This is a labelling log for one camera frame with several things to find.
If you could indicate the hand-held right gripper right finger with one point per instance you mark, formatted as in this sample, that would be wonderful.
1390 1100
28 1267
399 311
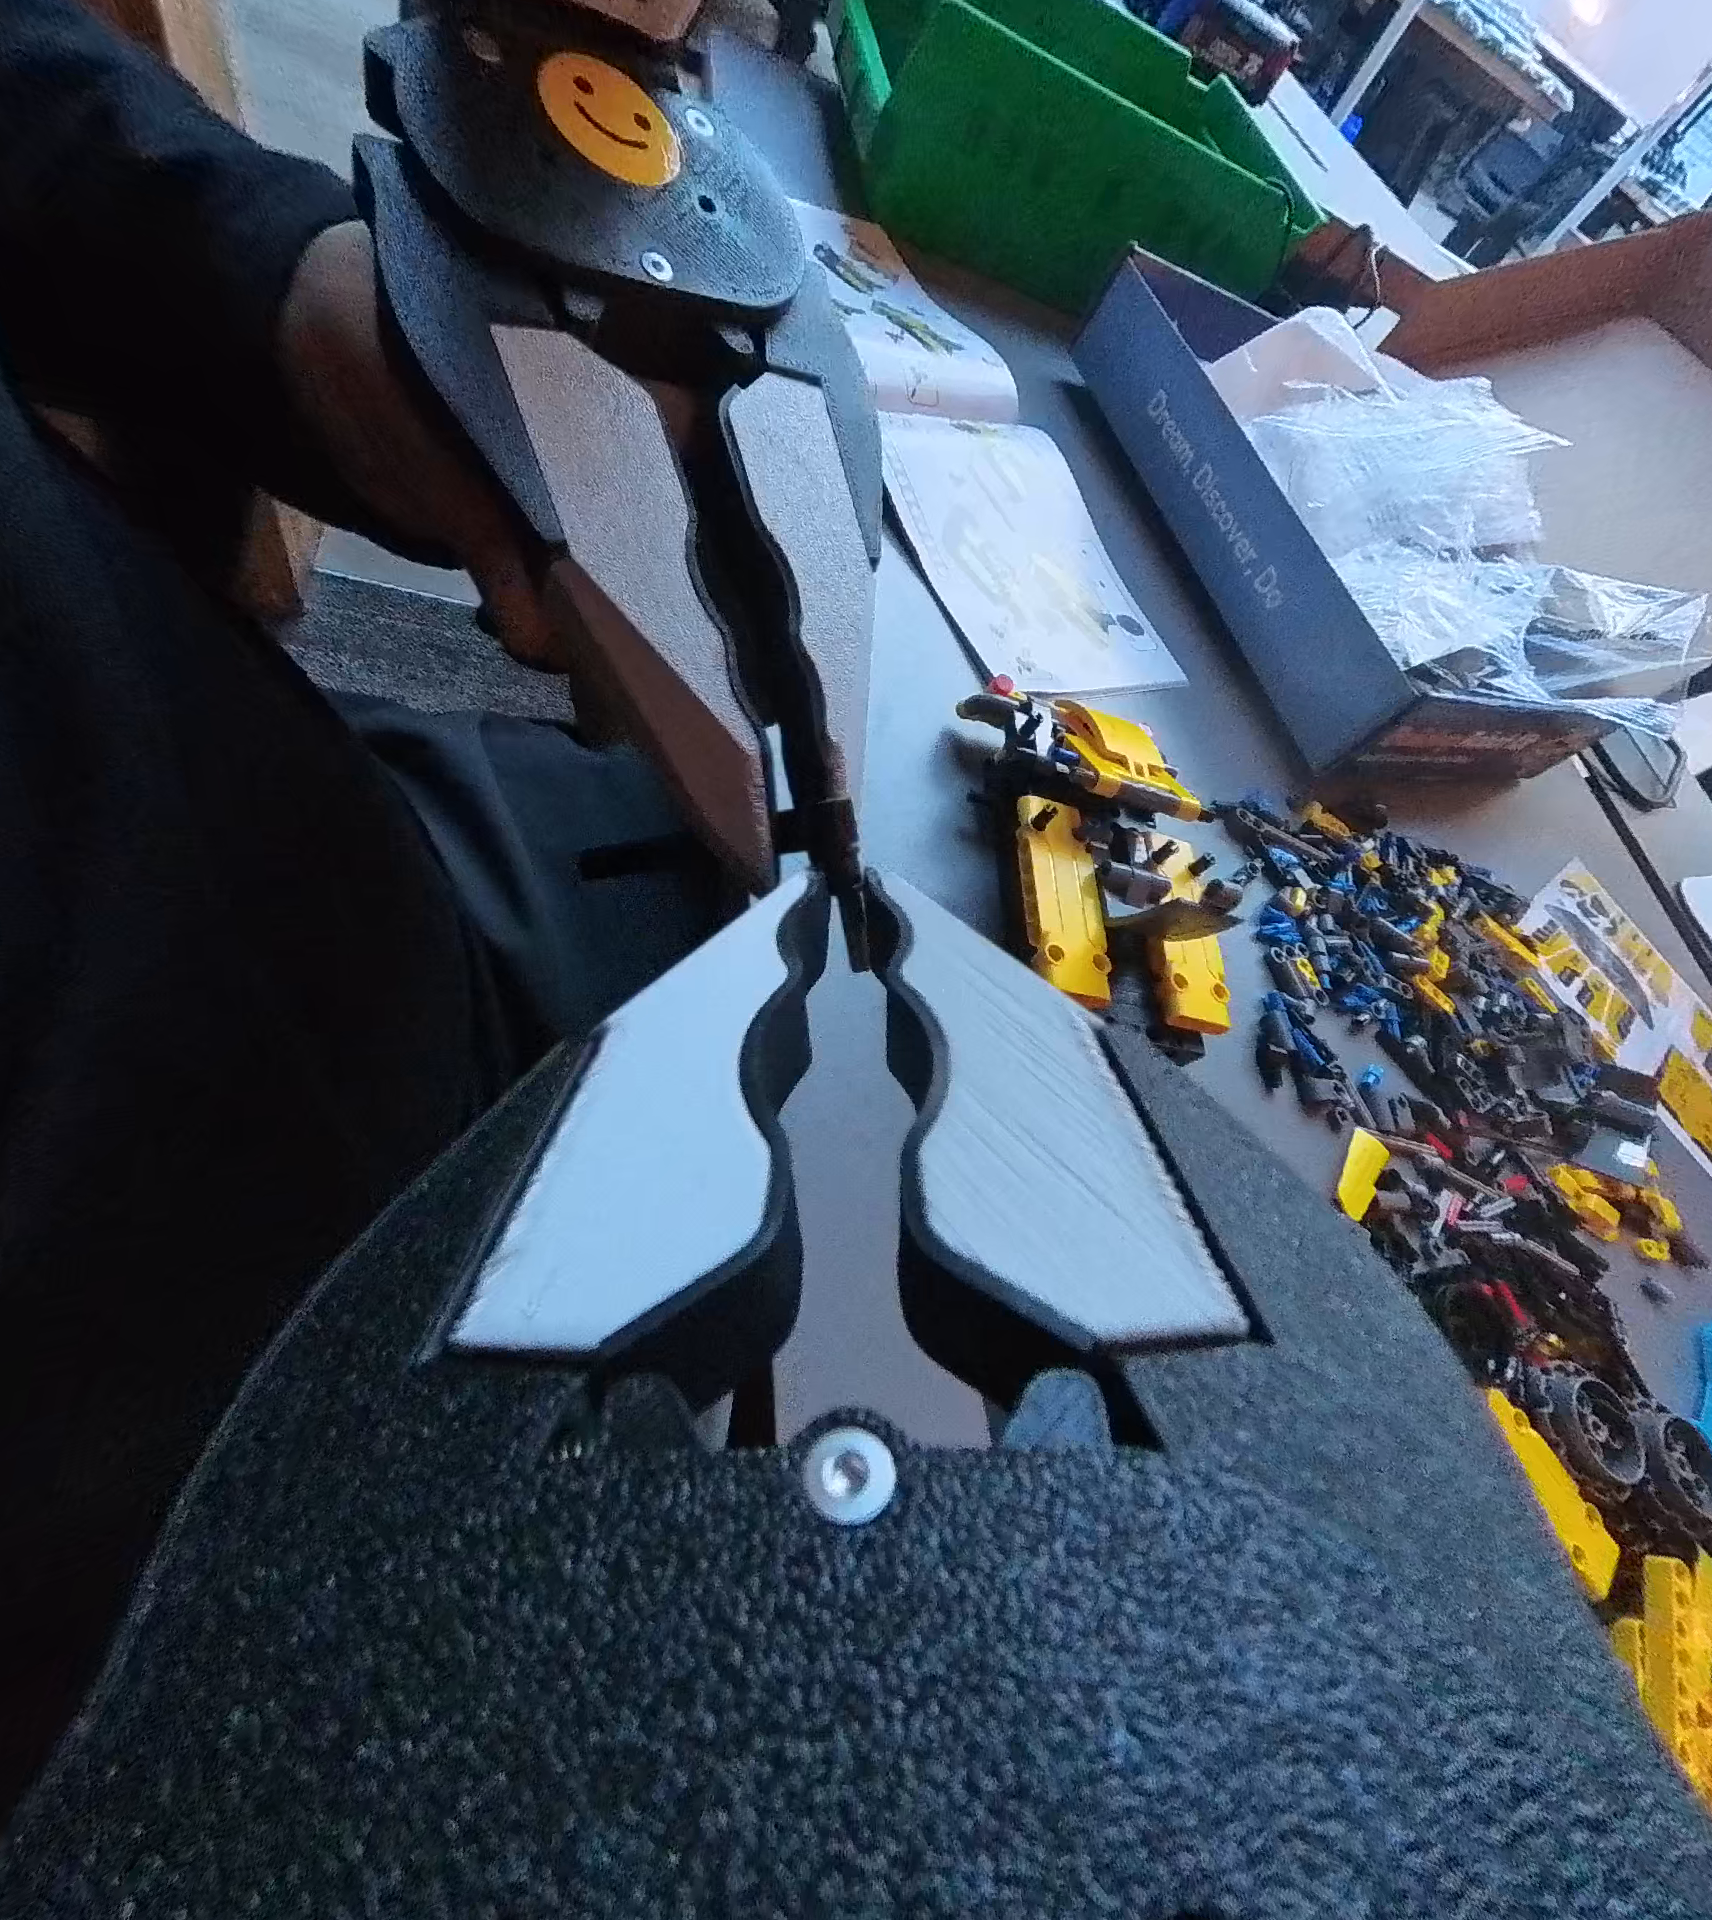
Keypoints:
1081 1184

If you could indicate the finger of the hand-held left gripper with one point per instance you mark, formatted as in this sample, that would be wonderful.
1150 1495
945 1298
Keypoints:
632 630
827 570

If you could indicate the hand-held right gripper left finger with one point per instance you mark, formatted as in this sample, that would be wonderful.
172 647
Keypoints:
616 1184

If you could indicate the yellow toy brick vehicle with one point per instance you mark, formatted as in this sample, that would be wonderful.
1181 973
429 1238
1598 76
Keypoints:
1060 899

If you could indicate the dark grey axle rod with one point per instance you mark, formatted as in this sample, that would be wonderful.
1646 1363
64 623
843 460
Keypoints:
852 886

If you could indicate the grey desk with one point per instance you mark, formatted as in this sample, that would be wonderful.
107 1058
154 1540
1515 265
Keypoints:
933 751

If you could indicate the white instruction booklet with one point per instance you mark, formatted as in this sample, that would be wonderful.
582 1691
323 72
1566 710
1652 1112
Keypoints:
1023 556

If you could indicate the yellow curved panel piece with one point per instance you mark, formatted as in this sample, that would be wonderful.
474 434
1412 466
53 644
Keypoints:
1365 1172

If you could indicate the green plastic bin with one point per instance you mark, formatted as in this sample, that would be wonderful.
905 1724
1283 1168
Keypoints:
1035 166

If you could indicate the pile of small brick parts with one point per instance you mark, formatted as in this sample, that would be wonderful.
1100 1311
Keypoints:
1426 992

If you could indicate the dark blue cardboard kit box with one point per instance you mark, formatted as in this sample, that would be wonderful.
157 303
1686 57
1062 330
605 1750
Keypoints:
1247 525

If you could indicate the grey wheel hub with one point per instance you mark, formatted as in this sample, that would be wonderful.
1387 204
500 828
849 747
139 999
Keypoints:
1686 1467
1595 1432

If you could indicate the clear plastic bags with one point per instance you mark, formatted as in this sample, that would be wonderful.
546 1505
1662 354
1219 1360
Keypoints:
1398 450

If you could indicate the yellow and grey brick assembly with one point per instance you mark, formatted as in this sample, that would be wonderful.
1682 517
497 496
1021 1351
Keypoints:
1682 1651

